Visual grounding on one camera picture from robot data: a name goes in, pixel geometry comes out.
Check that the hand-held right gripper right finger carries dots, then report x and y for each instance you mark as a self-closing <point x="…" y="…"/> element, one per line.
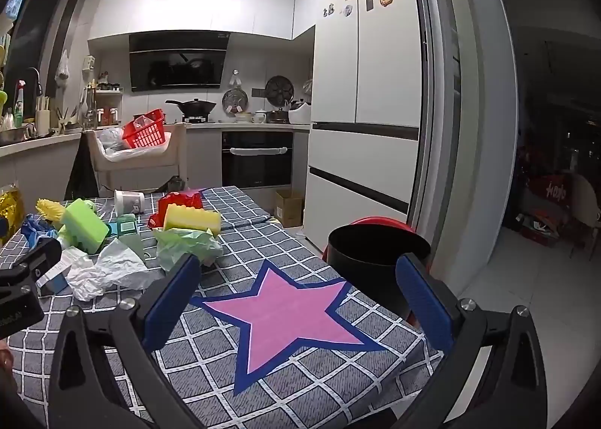
<point x="422" y="302"/>

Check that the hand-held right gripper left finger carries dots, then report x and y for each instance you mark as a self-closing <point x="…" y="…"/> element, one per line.
<point x="171" y="302"/>

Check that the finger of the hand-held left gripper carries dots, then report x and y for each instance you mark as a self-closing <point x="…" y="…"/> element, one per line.
<point x="40" y="253"/>

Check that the white and blue box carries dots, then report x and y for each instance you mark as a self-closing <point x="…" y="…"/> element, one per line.
<point x="54" y="280"/>

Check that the yellow foam net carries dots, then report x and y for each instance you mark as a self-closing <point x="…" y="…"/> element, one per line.
<point x="50" y="209"/>

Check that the black trash bin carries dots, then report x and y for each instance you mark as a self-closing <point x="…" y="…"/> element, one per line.
<point x="375" y="283"/>

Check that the gold foil bag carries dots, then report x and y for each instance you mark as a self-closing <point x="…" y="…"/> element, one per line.
<point x="10" y="208"/>

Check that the yellow sponge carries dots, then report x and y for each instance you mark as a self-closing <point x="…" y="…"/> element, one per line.
<point x="190" y="220"/>

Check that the green lotion bottle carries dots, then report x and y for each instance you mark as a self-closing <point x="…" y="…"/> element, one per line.
<point x="126" y="225"/>

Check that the blue plastic bag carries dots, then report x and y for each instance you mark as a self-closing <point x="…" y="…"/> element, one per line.
<point x="35" y="229"/>

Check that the green sponge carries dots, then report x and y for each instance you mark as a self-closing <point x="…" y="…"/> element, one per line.
<point x="84" y="225"/>

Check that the light green plastic bag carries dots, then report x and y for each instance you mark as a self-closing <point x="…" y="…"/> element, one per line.
<point x="183" y="241"/>

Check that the crumpled white plastic sheet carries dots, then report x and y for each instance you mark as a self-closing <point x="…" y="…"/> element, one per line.
<point x="112" y="269"/>

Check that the black cloth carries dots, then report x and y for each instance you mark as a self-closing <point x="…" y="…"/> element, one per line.
<point x="82" y="175"/>

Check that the red plastic stool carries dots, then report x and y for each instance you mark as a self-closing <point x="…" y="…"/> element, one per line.
<point x="375" y="221"/>

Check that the white cup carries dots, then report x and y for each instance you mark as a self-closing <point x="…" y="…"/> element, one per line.
<point x="126" y="201"/>

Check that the red plastic bag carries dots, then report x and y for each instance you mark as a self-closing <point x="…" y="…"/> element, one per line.
<point x="181" y="199"/>

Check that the grey checked star-print cloth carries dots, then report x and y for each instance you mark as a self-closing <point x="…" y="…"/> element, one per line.
<point x="281" y="241"/>

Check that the beige trolley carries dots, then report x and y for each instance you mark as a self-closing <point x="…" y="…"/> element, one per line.
<point x="136" y="166"/>

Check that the white plastic bag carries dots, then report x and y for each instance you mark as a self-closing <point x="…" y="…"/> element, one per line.
<point x="110" y="138"/>

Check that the green spray bottle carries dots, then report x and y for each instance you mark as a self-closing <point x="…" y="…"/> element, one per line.
<point x="19" y="107"/>

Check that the cardboard box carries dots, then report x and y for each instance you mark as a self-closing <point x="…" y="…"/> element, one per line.
<point x="289" y="211"/>

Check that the clear glass bottle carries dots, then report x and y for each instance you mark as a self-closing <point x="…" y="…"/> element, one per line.
<point x="89" y="112"/>

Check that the black built-in oven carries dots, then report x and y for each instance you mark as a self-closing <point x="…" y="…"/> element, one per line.
<point x="256" y="171"/>

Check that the white spice rack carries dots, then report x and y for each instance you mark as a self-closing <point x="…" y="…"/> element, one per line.
<point x="109" y="110"/>

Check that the red plastic basket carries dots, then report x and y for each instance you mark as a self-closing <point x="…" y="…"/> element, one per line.
<point x="145" y="133"/>

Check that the red printed box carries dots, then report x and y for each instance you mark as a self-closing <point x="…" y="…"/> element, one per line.
<point x="549" y="194"/>

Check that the kitchen faucet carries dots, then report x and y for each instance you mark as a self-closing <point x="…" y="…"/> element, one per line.
<point x="36" y="79"/>

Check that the gas stove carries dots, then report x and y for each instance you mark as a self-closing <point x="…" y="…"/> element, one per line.
<point x="195" y="119"/>

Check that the hanging clear plastic bag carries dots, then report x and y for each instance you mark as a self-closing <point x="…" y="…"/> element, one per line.
<point x="62" y="67"/>

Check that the beige chair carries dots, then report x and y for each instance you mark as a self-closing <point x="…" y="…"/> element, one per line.
<point x="587" y="213"/>

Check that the black wok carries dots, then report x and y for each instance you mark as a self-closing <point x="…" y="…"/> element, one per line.
<point x="195" y="106"/>

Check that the round metal steamer rack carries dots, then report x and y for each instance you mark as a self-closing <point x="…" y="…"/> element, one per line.
<point x="233" y="99"/>

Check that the dark cooking pot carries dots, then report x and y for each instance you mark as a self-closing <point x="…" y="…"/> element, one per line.
<point x="278" y="116"/>

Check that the white rice cooker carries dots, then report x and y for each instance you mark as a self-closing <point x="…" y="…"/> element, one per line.
<point x="300" y="114"/>

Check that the black range hood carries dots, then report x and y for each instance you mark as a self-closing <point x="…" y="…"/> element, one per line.
<point x="178" y="63"/>

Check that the dark round baking pan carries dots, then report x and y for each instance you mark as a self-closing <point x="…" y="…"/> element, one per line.
<point x="279" y="89"/>

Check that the white refrigerator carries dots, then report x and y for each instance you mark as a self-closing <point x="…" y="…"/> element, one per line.
<point x="338" y="58"/>

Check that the white wall cabinets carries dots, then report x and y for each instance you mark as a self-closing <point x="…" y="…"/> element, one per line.
<point x="188" y="2"/>

